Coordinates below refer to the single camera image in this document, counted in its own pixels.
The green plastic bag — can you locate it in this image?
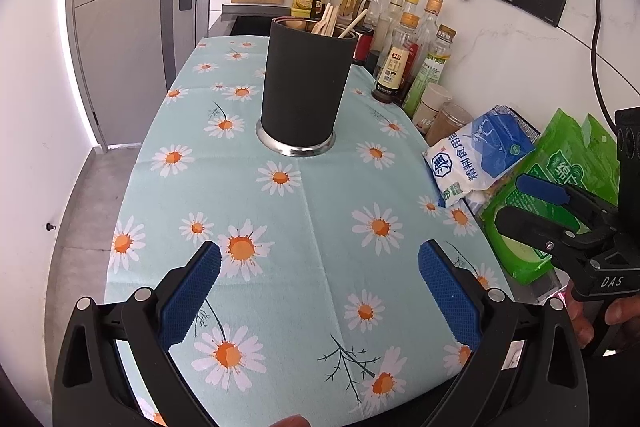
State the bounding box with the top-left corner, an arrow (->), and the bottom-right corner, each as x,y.
479,107 -> 622,286

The grey door with handle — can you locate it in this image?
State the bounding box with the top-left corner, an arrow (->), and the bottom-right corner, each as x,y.
65,0 -> 209,150

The black utensil holder cup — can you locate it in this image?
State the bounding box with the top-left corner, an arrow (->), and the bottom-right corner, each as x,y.
256,17 -> 358,157

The red label dark bottle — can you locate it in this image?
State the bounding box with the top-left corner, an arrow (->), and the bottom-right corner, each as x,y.
372,12 -> 419,104

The flat bamboo chopstick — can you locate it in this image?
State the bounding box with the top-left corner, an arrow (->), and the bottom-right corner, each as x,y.
312,3 -> 335,36

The brown powder clear jar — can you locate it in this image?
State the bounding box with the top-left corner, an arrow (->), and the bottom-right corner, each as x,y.
425,101 -> 473,146

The beige lid spice jar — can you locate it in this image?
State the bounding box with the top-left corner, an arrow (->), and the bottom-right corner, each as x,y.
412,82 -> 452,134

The black cable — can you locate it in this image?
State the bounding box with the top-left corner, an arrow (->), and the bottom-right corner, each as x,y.
591,0 -> 622,138

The daisy print tablecloth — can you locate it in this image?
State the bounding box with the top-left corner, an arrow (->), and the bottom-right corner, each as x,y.
105,36 -> 506,426

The wooden chopstick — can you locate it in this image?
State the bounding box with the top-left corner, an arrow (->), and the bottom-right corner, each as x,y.
338,9 -> 369,39

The blue white salt bag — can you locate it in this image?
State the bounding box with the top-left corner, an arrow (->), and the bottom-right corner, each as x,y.
423,105 -> 540,208

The person right hand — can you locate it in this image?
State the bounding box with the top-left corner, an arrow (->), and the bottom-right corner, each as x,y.
565,278 -> 640,350

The green label bottle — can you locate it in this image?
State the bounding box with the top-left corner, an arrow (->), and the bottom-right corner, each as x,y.
402,25 -> 457,117

